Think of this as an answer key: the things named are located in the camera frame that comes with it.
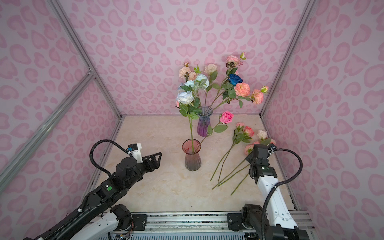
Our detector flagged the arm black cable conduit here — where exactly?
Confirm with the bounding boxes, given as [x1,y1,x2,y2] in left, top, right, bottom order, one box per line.
[89,139,129,178]
[260,147,304,240]

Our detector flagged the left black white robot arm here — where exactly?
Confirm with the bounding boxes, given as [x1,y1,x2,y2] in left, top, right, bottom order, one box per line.
[35,152,162,240]

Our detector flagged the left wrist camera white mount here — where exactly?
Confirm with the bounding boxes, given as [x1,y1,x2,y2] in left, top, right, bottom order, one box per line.
[127,143,143,163]

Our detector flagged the dark blue rose stem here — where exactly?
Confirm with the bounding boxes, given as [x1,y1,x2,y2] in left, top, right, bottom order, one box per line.
[222,74,243,100]

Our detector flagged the purple blue glass vase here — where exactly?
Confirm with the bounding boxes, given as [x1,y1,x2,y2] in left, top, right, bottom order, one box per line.
[197,106,213,137]

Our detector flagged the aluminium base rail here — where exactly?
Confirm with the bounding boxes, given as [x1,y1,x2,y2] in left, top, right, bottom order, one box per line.
[55,209,319,240]

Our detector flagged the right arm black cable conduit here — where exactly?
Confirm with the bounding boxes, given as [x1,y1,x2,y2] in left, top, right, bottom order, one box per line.
[260,147,304,240]

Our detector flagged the white lavender rose stem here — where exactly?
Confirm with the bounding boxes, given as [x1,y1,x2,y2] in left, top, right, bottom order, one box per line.
[176,90,198,154]

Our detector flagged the magenta rose flower stem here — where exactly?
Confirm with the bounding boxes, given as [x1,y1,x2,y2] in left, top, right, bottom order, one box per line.
[201,111,234,143]

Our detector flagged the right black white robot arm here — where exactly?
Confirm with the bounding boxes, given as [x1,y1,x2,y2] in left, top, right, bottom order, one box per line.
[227,144,309,240]

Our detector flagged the coral pink rose stem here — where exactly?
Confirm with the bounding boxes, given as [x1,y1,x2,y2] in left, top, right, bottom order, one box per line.
[214,82,269,110]

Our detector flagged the pile of artificial flowers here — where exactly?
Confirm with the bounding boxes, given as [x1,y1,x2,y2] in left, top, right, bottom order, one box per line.
[210,122,276,190]

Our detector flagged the red glass vase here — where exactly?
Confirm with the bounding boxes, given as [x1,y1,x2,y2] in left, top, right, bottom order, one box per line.
[182,139,202,172]

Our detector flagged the peach carnation flower stem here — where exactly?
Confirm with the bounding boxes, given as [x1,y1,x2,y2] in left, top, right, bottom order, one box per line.
[179,62,198,88]

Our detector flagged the cream rose flower stem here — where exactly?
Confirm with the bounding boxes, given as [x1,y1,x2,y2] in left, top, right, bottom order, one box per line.
[205,64,218,104]

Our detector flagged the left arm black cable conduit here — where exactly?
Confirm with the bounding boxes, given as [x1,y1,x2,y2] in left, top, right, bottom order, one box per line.
[89,139,129,178]

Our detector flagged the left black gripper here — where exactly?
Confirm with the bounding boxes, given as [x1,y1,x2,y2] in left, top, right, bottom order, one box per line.
[126,150,162,190]

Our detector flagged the left aluminium frame profile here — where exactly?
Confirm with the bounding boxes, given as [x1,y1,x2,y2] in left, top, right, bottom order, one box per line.
[1,1,124,193]

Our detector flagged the pink carnation flower stem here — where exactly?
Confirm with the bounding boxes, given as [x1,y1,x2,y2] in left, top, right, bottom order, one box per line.
[210,52,247,110]

